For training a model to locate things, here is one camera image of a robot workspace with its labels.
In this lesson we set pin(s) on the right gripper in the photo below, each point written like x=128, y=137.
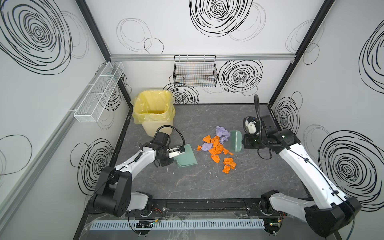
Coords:
x=248, y=141

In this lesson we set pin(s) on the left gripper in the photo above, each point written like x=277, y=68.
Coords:
x=166, y=156

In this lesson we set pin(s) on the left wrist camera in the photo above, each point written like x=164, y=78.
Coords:
x=174, y=152

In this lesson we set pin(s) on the orange scrap lower right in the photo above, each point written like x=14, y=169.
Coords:
x=230, y=162

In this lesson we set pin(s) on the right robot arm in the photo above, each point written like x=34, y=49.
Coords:
x=329, y=209

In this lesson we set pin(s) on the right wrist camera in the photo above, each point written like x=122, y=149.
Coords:
x=250, y=125

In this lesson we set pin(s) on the green hand brush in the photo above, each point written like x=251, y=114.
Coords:
x=236, y=139

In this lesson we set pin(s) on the green plastic dustpan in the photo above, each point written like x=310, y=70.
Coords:
x=187, y=158

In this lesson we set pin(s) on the white wire shelf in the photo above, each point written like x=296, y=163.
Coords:
x=97, y=97

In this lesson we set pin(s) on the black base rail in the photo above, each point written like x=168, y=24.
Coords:
x=163, y=208

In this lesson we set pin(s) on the orange scrap lower middle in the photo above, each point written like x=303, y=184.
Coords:
x=215, y=158

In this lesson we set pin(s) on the orange scrap centre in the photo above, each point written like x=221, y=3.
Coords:
x=218, y=148

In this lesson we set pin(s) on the white slotted cable duct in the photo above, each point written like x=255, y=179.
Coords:
x=177, y=224

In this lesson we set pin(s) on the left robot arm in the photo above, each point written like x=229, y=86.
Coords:
x=113, y=194

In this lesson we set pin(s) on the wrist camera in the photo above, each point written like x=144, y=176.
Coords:
x=174, y=152
x=250, y=125

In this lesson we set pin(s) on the purple scrap pair back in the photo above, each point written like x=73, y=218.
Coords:
x=223, y=134

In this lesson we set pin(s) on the black wire basket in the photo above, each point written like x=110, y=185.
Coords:
x=195, y=71

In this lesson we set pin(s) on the yellow bin liner bag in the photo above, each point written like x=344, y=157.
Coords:
x=153, y=106

